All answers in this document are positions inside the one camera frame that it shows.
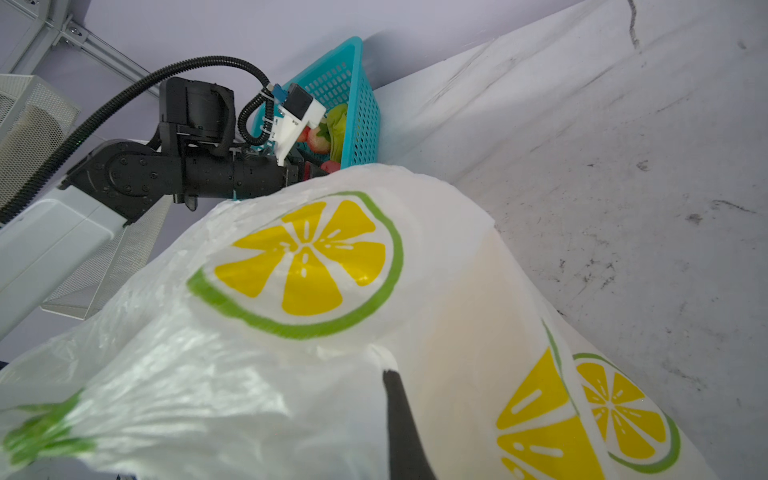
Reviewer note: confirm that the white mesh shelf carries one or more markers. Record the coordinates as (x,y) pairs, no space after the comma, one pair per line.
(86,291)
(35,120)

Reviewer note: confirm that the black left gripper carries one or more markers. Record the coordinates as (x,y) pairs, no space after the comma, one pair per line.
(197,135)

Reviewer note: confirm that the small red fake fruit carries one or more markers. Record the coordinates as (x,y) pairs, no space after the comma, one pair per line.
(330,166)

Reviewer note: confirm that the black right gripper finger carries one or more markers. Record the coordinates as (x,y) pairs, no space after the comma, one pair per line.
(407,459)

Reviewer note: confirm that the white lemon print plastic bag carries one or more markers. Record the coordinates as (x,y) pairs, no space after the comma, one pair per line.
(254,348)

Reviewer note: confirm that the teal plastic fruit basket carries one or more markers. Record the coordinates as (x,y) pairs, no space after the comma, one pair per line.
(336,78)

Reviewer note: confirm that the green fake pear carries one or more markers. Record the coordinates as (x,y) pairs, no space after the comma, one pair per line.
(336,120)

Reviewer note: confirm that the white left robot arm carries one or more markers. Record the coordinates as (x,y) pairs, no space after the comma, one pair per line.
(110,189)

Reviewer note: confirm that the white mesh upper shelf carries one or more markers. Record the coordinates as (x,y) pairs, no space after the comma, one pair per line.
(35,120)

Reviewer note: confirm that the white mesh lower shelf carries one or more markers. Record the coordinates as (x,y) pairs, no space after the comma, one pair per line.
(86,291)

